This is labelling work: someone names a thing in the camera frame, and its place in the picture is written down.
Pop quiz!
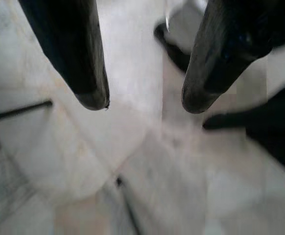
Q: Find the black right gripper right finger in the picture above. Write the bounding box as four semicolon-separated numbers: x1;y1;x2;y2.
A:
181;0;277;115

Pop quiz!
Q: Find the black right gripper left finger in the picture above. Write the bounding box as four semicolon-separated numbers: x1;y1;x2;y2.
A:
18;0;111;111

